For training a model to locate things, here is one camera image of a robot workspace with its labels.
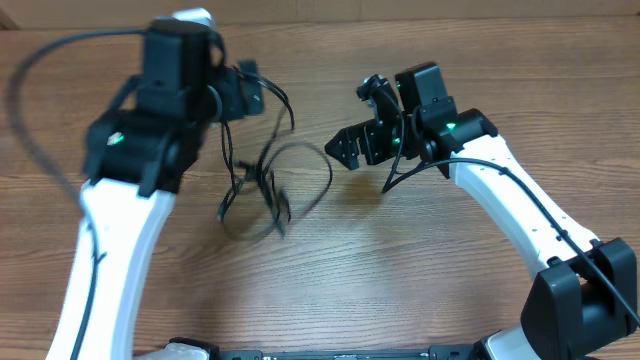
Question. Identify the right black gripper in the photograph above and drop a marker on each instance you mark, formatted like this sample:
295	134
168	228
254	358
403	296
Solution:
373	137

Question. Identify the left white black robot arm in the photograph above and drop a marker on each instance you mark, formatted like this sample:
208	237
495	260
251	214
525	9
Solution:
137	154

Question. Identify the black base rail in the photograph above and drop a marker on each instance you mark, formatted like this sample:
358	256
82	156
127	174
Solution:
350	354

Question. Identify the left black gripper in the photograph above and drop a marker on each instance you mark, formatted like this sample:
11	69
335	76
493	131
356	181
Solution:
227	81

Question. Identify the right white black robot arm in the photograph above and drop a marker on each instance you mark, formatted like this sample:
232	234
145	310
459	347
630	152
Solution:
584	291

